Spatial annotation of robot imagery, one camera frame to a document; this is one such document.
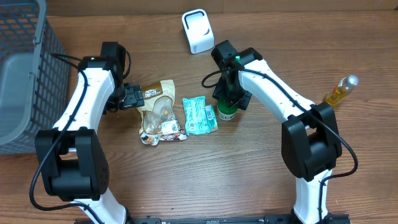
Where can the light blue wipes pack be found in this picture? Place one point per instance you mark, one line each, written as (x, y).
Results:
(195, 116)

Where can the brown snack packet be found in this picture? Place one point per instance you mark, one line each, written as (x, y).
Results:
(159, 122)

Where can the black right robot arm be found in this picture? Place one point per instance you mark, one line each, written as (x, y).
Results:
(310, 144)

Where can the white barcode scanner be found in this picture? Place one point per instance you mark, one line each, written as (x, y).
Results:
(198, 31)

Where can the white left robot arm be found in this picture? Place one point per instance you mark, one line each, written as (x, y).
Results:
(73, 170)

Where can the green lid jar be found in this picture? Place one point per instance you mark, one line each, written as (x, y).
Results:
(225, 113)

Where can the teal tissue pack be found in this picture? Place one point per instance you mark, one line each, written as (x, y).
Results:
(211, 118)

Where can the yellow bottle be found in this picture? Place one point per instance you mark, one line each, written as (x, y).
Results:
(343, 89)

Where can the dark grey plastic basket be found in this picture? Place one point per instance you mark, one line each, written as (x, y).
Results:
(34, 85)

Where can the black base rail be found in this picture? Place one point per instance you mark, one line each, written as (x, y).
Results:
(217, 221)

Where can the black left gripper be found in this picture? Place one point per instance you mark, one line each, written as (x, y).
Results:
(135, 98)

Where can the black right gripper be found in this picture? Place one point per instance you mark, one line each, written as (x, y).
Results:
(221, 91)

